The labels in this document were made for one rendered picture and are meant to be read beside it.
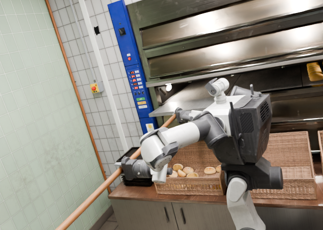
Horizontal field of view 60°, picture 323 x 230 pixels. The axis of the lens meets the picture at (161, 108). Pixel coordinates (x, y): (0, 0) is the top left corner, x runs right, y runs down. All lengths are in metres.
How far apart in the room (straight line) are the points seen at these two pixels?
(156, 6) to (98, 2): 0.57
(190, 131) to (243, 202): 0.60
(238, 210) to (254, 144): 0.44
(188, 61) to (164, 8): 0.47
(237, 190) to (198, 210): 0.77
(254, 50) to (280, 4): 0.35
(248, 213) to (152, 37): 1.56
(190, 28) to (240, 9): 0.40
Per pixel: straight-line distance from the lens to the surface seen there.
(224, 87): 1.43
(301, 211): 2.10
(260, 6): 2.23
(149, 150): 1.09
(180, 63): 2.40
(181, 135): 1.12
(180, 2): 2.35
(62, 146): 2.87
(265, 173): 1.50
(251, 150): 1.38
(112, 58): 2.70
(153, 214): 2.47
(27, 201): 2.65
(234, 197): 1.58
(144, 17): 2.48
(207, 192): 2.21
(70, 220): 1.24
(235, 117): 1.33
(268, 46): 2.23
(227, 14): 2.26
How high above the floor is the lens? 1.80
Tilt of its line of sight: 15 degrees down
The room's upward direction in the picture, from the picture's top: 14 degrees counter-clockwise
